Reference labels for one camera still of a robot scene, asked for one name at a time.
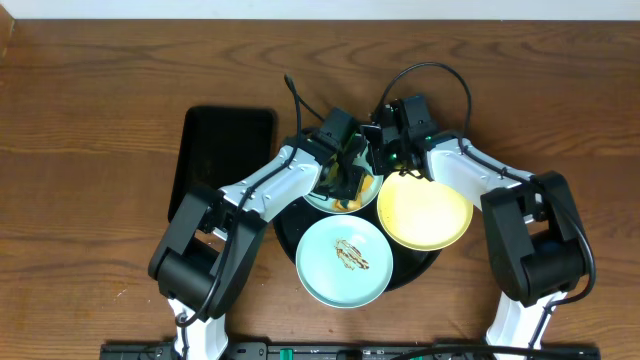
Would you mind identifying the yellow green scrub sponge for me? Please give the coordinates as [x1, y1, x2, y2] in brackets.
[326, 170, 377, 213]

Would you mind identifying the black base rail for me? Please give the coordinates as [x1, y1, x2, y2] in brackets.
[99, 340, 601, 360]

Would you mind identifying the round black tray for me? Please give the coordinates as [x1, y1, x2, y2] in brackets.
[273, 152, 441, 292]

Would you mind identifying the right black cable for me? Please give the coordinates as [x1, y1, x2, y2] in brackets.
[372, 61, 597, 351]

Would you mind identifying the rectangular black tray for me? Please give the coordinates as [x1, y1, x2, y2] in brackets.
[168, 105, 277, 219]

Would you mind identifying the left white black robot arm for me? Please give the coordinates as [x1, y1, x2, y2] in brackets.
[148, 131, 366, 359]

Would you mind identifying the pale green plate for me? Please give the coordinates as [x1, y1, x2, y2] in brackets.
[303, 135, 384, 214]

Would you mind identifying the yellow plate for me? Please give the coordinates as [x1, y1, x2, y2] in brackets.
[377, 173, 474, 251]

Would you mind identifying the light blue plate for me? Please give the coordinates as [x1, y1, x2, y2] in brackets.
[295, 215, 394, 309]

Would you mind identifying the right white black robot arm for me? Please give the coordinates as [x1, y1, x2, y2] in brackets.
[363, 101, 596, 349]

